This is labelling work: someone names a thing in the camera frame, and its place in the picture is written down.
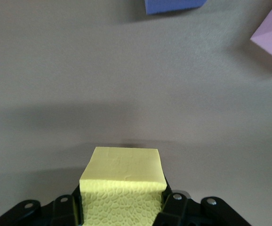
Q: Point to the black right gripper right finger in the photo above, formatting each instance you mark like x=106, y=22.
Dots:
x=197, y=212

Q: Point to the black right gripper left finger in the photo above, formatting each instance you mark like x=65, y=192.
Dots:
x=56, y=212

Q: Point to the yellow foam cube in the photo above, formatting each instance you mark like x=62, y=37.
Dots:
x=124, y=179

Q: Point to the purple foam cube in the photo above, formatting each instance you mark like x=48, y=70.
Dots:
x=173, y=7

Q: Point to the brown table mat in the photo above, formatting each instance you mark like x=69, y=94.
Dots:
x=103, y=82

